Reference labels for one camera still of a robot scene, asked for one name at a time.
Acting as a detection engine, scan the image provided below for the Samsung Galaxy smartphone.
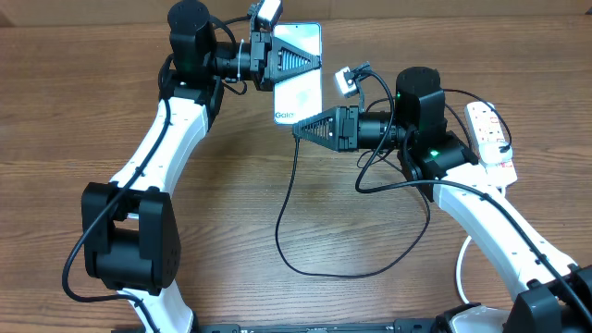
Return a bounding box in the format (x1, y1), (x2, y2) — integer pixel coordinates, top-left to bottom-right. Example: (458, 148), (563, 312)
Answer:
(273, 22), (322, 125)

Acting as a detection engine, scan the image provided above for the black USB charging cable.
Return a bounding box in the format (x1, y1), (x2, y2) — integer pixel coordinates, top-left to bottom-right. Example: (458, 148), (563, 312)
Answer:
(275, 88), (513, 279)

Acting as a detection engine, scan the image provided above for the white power strip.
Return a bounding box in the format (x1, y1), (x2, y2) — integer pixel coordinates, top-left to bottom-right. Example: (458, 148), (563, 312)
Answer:
(464, 102), (517, 188)

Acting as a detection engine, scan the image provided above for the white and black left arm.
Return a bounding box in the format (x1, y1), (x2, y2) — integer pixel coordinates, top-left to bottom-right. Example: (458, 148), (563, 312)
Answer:
(74, 1), (322, 332)

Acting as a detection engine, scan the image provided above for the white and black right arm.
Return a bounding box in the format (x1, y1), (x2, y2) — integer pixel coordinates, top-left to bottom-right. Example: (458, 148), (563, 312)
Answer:
(292, 67), (591, 332)

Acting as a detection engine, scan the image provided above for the white charger plug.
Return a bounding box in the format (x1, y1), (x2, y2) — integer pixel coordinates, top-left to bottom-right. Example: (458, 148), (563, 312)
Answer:
(478, 142), (513, 166)

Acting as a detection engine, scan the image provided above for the white power strip cord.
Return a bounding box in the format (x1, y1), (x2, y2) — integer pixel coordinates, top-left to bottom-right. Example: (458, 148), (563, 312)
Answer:
(454, 185), (508, 305)

